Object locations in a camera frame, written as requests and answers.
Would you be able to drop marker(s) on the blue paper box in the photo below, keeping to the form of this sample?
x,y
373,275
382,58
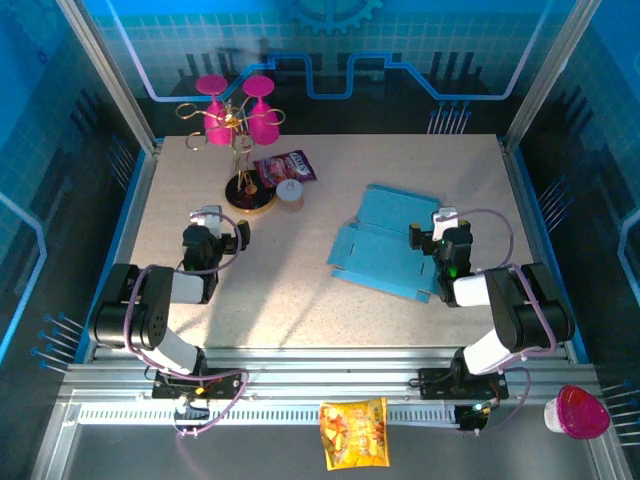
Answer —
x,y
375,250

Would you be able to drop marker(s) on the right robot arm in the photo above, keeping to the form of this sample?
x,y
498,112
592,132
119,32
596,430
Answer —
x,y
525,310

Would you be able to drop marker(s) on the beige can with white lid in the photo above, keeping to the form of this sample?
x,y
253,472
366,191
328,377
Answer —
x,y
290,192

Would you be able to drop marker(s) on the purple snack bag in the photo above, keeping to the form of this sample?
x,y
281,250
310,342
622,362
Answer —
x,y
282,167

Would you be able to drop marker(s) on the pink wine glass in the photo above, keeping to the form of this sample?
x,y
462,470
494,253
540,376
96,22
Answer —
x,y
264,130
218,131

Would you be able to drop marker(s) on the left controller board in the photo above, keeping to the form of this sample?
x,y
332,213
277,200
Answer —
x,y
192,410

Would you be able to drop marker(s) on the controller board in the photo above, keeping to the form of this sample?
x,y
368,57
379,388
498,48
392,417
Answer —
x,y
475,417
192,410

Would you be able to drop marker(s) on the right controller board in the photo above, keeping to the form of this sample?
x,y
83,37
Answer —
x,y
475,417

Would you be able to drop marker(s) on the pink plastic cup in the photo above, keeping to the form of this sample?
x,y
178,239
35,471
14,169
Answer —
x,y
580,412

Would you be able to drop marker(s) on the yellow snack bag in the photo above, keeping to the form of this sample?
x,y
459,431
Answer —
x,y
355,435

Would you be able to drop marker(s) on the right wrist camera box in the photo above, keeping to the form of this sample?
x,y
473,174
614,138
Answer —
x,y
444,222

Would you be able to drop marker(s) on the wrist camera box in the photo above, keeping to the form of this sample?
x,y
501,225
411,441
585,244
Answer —
x,y
444,222
212,220

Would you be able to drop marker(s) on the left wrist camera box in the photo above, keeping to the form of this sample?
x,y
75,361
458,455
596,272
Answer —
x,y
212,220

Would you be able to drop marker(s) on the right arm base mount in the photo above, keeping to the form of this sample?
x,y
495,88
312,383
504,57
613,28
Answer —
x,y
432,382

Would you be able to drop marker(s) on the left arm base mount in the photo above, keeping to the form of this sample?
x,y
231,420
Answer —
x,y
225,377

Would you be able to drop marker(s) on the aluminium frame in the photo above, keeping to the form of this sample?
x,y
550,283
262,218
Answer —
x,y
320,372

